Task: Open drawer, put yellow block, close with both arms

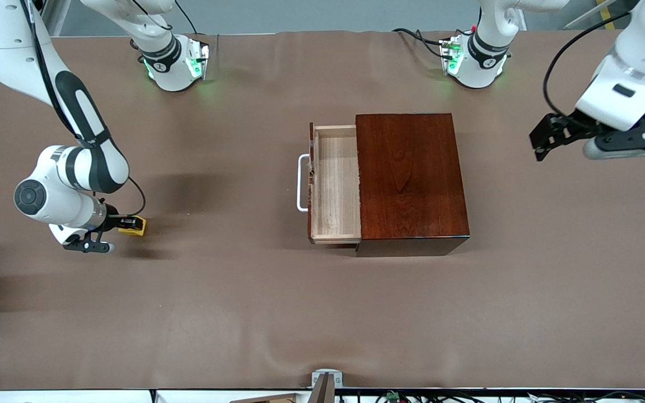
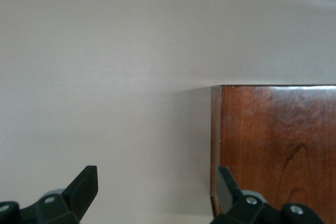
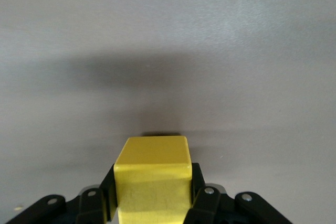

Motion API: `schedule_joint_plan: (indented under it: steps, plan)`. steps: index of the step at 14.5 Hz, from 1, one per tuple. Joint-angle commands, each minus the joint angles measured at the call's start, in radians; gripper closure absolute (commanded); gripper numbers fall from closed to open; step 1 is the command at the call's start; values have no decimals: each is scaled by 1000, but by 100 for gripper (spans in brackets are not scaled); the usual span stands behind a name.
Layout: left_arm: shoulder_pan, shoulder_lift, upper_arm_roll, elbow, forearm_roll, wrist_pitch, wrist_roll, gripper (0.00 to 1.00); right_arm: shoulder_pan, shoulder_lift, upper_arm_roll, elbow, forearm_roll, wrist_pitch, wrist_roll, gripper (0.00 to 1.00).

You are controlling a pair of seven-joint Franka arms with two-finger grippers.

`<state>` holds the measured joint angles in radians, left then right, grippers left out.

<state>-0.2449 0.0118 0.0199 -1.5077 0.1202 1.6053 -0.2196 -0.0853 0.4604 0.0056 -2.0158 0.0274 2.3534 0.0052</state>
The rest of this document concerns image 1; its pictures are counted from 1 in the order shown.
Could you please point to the dark brown wooden cabinet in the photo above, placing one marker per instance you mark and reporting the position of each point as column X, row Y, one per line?
column 412, row 179

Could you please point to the yellow block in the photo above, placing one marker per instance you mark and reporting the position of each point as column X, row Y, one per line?
column 132, row 233

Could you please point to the aluminium frame profile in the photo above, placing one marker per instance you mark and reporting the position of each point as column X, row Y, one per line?
column 56, row 14

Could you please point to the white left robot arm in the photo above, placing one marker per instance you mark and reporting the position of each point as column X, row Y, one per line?
column 641, row 33

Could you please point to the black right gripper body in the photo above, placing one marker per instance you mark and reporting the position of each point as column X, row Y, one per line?
column 111, row 219

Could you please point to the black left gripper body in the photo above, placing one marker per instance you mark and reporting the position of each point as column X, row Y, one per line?
column 574, row 124

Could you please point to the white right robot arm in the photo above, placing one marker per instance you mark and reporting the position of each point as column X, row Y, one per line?
column 3, row 33

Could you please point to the wooden drawer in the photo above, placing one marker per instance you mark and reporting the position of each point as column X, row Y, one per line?
column 336, row 184

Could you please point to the grey metal clamp bracket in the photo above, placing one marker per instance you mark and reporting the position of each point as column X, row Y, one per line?
column 327, row 386

